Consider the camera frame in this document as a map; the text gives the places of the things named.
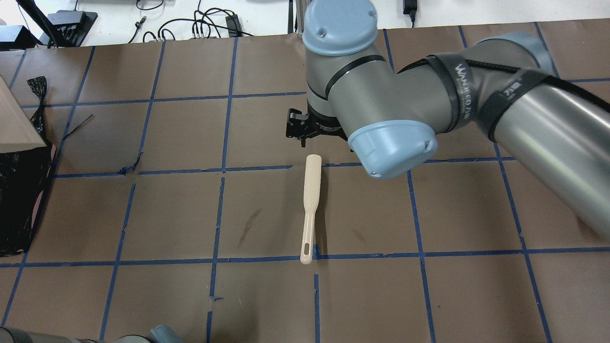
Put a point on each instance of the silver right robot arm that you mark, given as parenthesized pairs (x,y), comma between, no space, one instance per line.
(390,119)

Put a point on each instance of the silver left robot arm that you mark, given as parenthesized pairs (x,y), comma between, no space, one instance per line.
(159,334)

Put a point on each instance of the cream plastic dustpan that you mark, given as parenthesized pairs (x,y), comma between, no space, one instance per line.
(16,131)

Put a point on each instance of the bin with black trash bag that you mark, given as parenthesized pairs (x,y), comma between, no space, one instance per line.
(25,173)

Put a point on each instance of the cream hand brush black bristles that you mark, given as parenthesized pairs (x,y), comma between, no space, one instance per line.
(311,196)

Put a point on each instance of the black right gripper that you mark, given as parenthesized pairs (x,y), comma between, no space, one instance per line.
(318,127)

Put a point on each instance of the black power adapter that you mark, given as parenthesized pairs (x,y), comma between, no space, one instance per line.
(233,26)

